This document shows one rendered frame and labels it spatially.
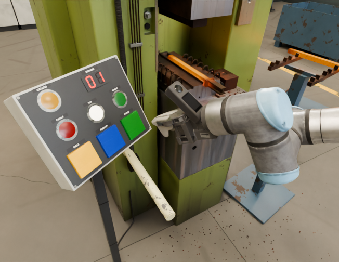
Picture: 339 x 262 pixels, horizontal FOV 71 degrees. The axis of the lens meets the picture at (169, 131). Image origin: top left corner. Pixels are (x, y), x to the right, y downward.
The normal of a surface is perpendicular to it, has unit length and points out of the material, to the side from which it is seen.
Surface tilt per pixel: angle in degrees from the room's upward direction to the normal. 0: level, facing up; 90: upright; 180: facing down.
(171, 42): 90
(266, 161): 88
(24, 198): 0
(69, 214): 0
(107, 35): 90
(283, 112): 55
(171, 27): 90
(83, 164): 60
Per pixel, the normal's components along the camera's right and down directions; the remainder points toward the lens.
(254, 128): -0.53, 0.50
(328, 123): -0.65, -0.04
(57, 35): 0.51, 0.54
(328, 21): -0.83, 0.32
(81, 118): 0.73, -0.08
